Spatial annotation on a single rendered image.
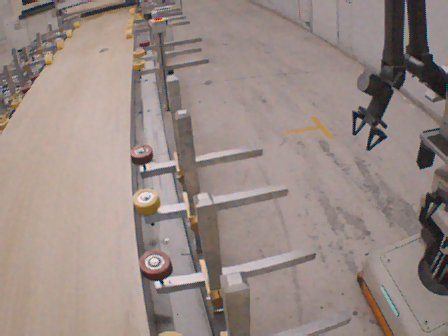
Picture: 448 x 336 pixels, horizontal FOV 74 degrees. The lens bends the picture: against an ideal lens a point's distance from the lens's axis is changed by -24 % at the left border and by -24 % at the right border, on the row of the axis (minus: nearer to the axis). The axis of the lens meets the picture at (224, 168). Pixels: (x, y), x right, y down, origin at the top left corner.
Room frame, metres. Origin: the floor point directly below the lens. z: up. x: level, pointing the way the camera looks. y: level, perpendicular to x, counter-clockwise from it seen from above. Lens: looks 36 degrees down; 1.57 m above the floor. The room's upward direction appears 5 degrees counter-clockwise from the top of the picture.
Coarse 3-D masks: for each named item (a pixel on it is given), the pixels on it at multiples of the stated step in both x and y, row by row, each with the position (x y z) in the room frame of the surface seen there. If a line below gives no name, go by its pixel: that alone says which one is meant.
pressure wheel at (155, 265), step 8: (144, 256) 0.59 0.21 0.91; (152, 256) 0.59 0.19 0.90; (160, 256) 0.59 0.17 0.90; (168, 256) 0.59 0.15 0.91; (144, 264) 0.56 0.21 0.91; (152, 264) 0.56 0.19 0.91; (160, 264) 0.56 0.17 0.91; (168, 264) 0.56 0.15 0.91; (144, 272) 0.54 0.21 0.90; (152, 272) 0.53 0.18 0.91; (160, 272) 0.54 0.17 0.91; (168, 272) 0.55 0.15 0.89; (152, 280) 0.53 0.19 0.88; (160, 280) 0.53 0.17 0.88
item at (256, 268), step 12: (288, 252) 0.64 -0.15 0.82; (300, 252) 0.64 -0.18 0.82; (312, 252) 0.63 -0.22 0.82; (252, 264) 0.62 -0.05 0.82; (264, 264) 0.61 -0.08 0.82; (276, 264) 0.61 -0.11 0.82; (288, 264) 0.61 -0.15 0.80; (180, 276) 0.59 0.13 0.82; (192, 276) 0.59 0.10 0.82; (252, 276) 0.60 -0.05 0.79; (156, 288) 0.55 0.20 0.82; (168, 288) 0.56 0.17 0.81; (180, 288) 0.56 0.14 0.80; (192, 288) 0.57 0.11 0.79
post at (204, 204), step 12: (204, 204) 0.54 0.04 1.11; (204, 216) 0.54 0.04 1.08; (204, 228) 0.54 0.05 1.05; (216, 228) 0.54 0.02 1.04; (204, 240) 0.54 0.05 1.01; (216, 240) 0.54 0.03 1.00; (204, 252) 0.54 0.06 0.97; (216, 252) 0.54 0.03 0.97; (204, 264) 0.56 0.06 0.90; (216, 264) 0.54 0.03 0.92; (216, 276) 0.54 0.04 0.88; (216, 288) 0.54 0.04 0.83
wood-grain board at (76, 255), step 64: (64, 64) 2.38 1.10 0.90; (128, 64) 2.06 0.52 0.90; (64, 128) 1.33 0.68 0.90; (128, 128) 1.24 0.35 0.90; (0, 192) 0.89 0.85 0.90; (64, 192) 0.87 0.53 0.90; (128, 192) 0.85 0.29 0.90; (0, 256) 0.57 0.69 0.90; (64, 256) 0.59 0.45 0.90; (128, 256) 0.59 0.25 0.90; (0, 320) 0.35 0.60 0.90; (64, 320) 0.38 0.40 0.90; (128, 320) 0.39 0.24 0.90
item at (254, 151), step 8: (216, 152) 1.12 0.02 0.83; (224, 152) 1.12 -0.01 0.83; (232, 152) 1.11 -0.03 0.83; (240, 152) 1.11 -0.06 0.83; (248, 152) 1.11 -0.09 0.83; (256, 152) 1.12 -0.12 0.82; (200, 160) 1.08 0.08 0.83; (208, 160) 1.09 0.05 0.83; (216, 160) 1.09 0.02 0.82; (224, 160) 1.10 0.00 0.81; (232, 160) 1.10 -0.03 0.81; (152, 168) 1.06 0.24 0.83; (160, 168) 1.06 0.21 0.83; (168, 168) 1.06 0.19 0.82; (176, 168) 1.07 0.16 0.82; (144, 176) 1.04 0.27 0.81; (152, 176) 1.05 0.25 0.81
